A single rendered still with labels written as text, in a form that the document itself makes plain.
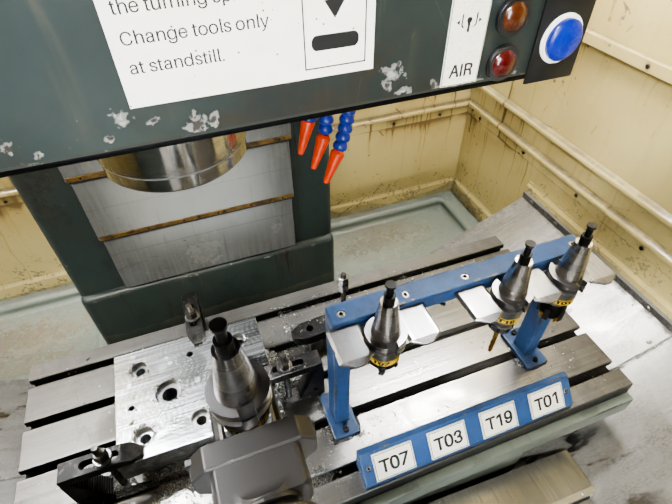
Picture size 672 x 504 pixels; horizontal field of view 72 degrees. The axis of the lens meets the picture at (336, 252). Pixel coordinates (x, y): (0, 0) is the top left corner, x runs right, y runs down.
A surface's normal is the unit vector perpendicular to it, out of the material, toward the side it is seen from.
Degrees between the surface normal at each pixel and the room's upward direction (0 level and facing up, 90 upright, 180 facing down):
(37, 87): 90
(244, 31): 90
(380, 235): 0
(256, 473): 1
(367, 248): 0
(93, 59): 90
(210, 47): 90
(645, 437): 24
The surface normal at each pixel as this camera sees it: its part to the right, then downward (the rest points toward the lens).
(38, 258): 0.35, 0.65
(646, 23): -0.94, 0.25
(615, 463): -0.39, -0.55
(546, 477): 0.11, -0.74
